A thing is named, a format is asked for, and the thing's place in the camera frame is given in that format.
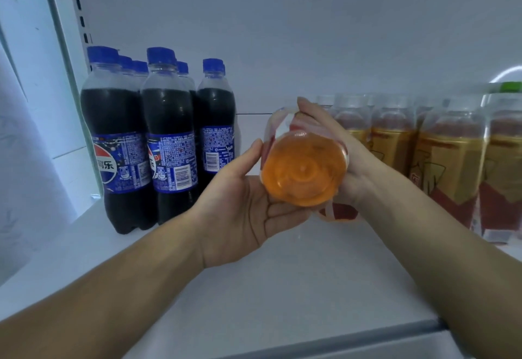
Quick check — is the person's left hand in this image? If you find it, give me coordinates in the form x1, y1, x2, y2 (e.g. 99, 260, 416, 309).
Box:
186, 138, 313, 270

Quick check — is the person's right hand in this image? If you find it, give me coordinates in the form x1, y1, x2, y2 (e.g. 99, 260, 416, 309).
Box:
289, 96, 384, 209

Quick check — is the gold energy drink bottle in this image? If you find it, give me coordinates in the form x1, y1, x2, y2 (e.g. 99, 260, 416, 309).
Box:
261, 108, 350, 209

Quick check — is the row of amber drink bottles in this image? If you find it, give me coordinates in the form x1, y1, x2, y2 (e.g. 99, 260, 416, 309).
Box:
314, 89, 522, 245

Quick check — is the group of blue-capped cola bottles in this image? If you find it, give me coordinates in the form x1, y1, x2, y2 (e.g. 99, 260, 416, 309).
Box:
80, 45, 241, 235

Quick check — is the white metal shelf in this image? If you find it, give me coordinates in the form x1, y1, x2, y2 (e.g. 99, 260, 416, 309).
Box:
0, 0, 522, 359

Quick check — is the person's right forearm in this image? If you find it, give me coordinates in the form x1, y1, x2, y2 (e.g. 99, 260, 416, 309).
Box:
355, 166, 522, 359

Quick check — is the person's left forearm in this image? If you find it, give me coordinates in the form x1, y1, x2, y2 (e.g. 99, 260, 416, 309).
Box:
0, 216, 207, 359

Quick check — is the white bamboo print curtain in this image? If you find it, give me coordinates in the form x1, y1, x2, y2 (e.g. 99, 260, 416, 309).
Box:
0, 40, 78, 282

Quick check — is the white panelled door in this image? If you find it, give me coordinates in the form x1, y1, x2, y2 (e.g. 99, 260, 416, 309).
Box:
0, 0, 103, 217

